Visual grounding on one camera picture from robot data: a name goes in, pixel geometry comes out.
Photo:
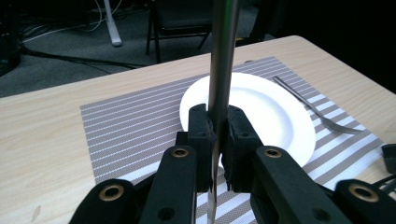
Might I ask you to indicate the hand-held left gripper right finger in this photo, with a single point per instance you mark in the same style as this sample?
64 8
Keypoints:
243 140

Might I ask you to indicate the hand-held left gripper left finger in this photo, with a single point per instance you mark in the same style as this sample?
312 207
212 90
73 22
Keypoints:
199 140

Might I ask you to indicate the metal fork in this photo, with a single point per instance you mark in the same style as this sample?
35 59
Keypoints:
323 119

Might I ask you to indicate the metal table knife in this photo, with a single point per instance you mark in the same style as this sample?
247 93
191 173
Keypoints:
222 62

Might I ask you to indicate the white round plate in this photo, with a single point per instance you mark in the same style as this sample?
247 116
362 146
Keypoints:
267 109

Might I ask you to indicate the grey striped placemat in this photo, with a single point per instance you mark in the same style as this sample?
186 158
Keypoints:
130 124

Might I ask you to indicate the black folding chair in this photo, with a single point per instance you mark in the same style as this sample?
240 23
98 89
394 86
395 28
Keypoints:
177 18

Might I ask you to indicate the dark equipment case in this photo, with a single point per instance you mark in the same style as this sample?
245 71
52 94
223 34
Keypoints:
9 46

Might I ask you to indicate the white desk frame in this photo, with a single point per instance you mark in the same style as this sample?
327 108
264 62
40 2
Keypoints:
112 28

